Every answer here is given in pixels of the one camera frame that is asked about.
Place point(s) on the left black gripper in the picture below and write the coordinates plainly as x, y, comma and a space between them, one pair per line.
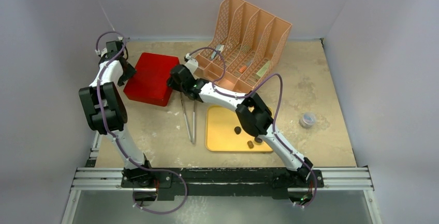
130, 73

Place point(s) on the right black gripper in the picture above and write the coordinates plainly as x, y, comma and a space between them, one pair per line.
187, 91

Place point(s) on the red box lid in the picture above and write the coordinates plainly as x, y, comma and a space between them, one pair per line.
149, 84

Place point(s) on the metal tongs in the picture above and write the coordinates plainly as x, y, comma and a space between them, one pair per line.
190, 120

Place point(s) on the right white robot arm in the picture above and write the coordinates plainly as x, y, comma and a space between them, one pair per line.
255, 118

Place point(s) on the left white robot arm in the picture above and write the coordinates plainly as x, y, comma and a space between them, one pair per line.
105, 112

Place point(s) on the dark heart chocolate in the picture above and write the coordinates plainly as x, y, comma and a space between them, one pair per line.
237, 130

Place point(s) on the milk ribbed chocolate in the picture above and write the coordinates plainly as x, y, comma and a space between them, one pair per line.
250, 144

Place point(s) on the yellow tray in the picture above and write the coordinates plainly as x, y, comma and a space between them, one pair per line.
220, 136

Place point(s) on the orange file organizer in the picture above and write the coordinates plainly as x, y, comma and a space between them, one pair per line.
247, 45

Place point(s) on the small clear cup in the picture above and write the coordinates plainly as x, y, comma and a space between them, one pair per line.
307, 120

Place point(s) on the black base frame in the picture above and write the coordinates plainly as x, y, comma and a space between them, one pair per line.
164, 184

